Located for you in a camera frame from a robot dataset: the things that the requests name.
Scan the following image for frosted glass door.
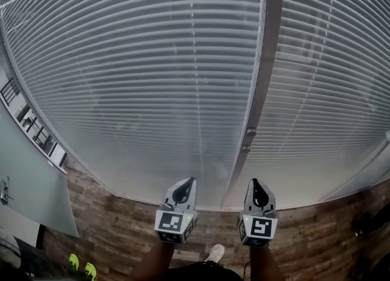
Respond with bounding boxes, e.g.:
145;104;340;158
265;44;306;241
0;102;80;238

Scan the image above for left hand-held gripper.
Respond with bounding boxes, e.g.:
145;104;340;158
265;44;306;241
154;177;198;244

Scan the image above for person's white right shoe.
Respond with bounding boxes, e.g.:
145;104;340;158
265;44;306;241
203;243;225;264

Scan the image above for dark bulky floor object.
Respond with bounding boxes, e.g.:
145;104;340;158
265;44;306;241
350;202;390;238

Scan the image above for metal door handle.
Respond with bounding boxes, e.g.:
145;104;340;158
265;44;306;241
0;176;15;206

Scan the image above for person's left forearm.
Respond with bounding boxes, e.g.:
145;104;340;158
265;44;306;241
130;240;176;281

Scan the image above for person's right forearm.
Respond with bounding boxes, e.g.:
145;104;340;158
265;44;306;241
249;244;286;281

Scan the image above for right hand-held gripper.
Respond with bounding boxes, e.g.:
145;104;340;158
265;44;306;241
238;178;279;247

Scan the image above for person's dark trousers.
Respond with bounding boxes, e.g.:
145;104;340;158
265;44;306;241
166;260;244;281

